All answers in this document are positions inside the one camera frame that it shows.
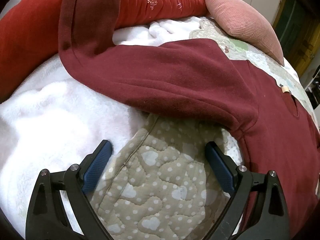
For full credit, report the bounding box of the white fleece blanket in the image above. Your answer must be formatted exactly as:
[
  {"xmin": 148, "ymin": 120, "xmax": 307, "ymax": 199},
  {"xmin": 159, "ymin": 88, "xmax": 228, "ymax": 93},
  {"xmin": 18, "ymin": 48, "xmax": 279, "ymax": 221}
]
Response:
[{"xmin": 0, "ymin": 16, "xmax": 208, "ymax": 240}]

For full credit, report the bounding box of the pink corduroy pillow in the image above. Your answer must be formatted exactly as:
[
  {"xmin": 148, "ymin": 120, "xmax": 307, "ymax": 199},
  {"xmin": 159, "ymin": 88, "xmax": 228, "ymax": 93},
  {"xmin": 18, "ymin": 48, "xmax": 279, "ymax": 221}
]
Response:
[{"xmin": 196, "ymin": 0, "xmax": 285, "ymax": 67}]

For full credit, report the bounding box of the green door with yellow frame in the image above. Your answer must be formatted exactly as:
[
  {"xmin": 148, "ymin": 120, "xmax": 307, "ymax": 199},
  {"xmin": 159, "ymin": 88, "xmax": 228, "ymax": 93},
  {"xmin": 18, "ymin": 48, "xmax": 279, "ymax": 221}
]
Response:
[{"xmin": 272, "ymin": 0, "xmax": 320, "ymax": 75}]

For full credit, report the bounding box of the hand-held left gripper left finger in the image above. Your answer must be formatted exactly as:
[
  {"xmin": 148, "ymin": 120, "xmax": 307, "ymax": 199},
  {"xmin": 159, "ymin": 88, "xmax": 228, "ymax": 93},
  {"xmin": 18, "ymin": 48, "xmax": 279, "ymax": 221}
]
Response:
[{"xmin": 25, "ymin": 139, "xmax": 115, "ymax": 240}]

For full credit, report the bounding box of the maroon sweater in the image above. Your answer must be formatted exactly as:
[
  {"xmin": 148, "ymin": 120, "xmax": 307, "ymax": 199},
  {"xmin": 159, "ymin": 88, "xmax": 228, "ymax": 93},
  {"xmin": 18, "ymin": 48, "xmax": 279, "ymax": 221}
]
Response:
[{"xmin": 58, "ymin": 0, "xmax": 320, "ymax": 233}]

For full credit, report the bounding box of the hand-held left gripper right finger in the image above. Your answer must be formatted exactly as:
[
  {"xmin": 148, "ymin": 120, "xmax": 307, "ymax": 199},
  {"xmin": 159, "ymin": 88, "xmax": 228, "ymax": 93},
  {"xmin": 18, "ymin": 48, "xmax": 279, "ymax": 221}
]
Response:
[{"xmin": 205, "ymin": 141, "xmax": 290, "ymax": 240}]

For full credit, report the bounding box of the red floral quilt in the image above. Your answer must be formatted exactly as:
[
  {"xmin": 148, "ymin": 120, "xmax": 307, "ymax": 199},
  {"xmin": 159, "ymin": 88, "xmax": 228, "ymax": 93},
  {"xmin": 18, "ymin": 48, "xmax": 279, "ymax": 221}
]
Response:
[{"xmin": 0, "ymin": 0, "xmax": 210, "ymax": 100}]

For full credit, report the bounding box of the beige dotted quilted bedspread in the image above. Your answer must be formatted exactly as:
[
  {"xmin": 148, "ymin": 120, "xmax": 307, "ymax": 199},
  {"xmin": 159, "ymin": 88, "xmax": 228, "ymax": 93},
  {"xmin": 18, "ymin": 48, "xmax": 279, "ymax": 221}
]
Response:
[{"xmin": 89, "ymin": 16, "xmax": 320, "ymax": 240}]

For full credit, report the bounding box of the white storage shelf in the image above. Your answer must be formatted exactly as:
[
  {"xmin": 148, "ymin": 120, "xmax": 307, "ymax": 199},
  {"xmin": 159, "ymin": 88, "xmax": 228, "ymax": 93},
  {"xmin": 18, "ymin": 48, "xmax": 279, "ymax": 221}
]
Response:
[{"xmin": 301, "ymin": 66, "xmax": 320, "ymax": 113}]

